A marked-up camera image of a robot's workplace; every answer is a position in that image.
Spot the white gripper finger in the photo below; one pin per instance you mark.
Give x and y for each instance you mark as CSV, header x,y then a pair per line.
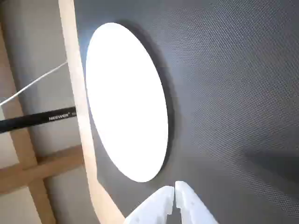
x,y
191,205
154,207

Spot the white paper plate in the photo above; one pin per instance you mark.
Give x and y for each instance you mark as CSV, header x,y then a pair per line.
x,y
126,100

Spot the dark grey textured mat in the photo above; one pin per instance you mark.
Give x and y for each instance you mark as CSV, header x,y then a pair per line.
x,y
233,93

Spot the black Neewer stand pole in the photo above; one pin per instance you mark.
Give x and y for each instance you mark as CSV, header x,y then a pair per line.
x,y
35,119

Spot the wooden cross frame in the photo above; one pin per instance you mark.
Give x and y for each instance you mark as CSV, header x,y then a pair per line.
x,y
25,168

